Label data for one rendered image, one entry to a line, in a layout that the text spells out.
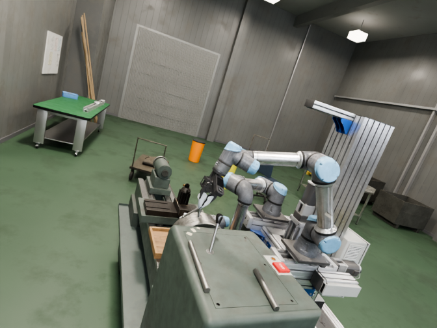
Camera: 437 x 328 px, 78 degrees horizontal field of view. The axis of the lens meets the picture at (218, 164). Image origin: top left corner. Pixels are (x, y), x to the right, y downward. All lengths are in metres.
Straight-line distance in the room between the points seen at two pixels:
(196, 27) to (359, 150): 9.71
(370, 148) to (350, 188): 0.28
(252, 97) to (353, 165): 9.96
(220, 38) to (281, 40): 2.52
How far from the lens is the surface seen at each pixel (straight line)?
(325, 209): 1.52
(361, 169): 1.96
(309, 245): 1.75
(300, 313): 1.15
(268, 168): 5.89
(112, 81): 10.91
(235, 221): 1.81
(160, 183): 2.59
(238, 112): 11.54
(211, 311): 0.97
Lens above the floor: 1.90
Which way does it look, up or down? 14 degrees down
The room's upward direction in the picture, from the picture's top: 17 degrees clockwise
